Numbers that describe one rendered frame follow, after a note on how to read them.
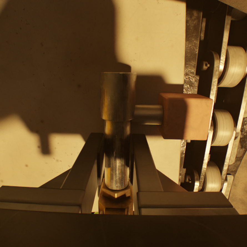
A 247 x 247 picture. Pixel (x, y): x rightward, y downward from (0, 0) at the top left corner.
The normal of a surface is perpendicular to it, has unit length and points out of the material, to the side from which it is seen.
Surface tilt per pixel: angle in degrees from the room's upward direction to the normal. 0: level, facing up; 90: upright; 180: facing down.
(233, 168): 0
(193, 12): 0
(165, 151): 0
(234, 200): 12
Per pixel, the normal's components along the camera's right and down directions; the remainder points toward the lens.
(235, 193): -0.22, 0.35
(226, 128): 0.00, 0.03
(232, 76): -0.02, 0.66
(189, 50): 0.00, 0.29
